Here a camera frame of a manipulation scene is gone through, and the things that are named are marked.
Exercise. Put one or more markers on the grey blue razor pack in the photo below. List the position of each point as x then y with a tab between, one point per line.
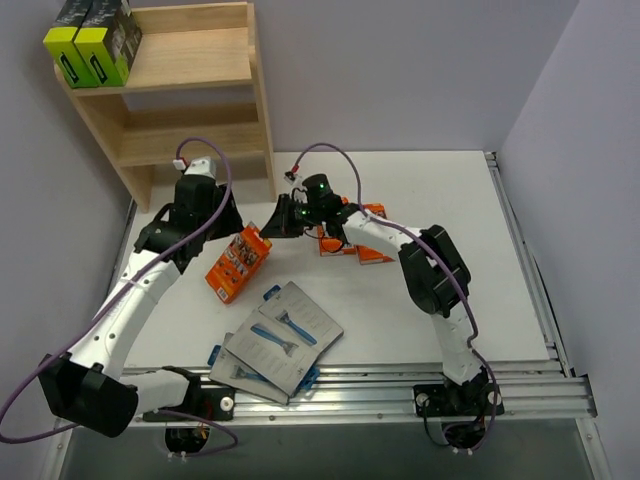
294	317
228	370
273	351

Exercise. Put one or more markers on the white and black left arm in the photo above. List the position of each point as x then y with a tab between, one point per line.
84	383

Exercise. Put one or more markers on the grey blue razor pack middle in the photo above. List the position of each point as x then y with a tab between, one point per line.
273	351

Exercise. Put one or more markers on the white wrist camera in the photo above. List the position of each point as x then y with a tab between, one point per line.
202	166
292	177

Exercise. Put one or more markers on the aluminium rail frame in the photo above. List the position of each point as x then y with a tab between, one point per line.
359	421

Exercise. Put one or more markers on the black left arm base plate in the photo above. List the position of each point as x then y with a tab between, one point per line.
208	401

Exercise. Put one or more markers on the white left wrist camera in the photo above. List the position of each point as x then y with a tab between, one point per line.
202	166

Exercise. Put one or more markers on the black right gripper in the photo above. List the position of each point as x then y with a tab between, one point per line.
288	216

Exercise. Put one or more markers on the grey blue razor pack lower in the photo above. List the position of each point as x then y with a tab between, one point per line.
228	370

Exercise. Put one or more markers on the grey blue razor pack upper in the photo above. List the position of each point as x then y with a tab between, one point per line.
294	317

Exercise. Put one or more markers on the orange razor box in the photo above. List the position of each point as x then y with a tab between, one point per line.
329	246
238	263
371	249

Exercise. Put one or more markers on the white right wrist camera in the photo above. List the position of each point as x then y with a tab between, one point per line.
292	177

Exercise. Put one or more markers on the black green razor box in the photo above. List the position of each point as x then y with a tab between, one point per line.
108	41
59	42

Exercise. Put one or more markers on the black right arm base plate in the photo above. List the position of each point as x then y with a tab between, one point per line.
451	400

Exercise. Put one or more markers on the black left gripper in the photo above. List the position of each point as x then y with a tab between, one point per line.
226	215

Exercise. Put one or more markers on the wooden three-tier shelf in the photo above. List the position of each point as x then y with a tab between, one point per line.
198	72

